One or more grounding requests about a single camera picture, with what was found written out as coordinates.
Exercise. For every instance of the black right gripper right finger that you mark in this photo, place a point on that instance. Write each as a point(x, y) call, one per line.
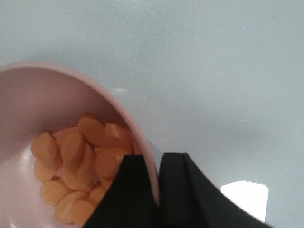
point(189, 200)

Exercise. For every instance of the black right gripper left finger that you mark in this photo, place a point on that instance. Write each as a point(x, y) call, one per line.
point(123, 197)

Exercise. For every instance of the orange ham slice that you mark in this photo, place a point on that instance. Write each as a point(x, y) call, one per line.
point(117, 136)
point(92, 129)

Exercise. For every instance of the pink bowl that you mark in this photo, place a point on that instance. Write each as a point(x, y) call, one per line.
point(37, 96)

